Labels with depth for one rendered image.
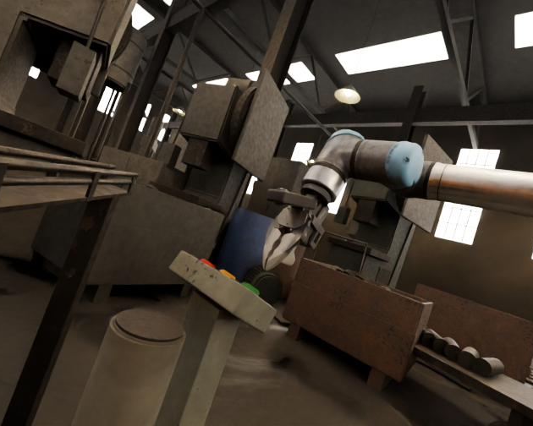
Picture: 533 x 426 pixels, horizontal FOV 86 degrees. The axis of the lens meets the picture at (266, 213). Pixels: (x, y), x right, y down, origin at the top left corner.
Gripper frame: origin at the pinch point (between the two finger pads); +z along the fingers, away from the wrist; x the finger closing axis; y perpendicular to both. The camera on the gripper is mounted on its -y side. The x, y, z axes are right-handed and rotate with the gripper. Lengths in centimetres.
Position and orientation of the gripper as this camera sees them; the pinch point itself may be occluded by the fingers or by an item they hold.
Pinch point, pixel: (266, 262)
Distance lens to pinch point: 58.9
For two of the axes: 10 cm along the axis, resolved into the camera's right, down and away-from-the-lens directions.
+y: 4.9, 5.8, 6.6
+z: -5.3, 7.9, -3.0
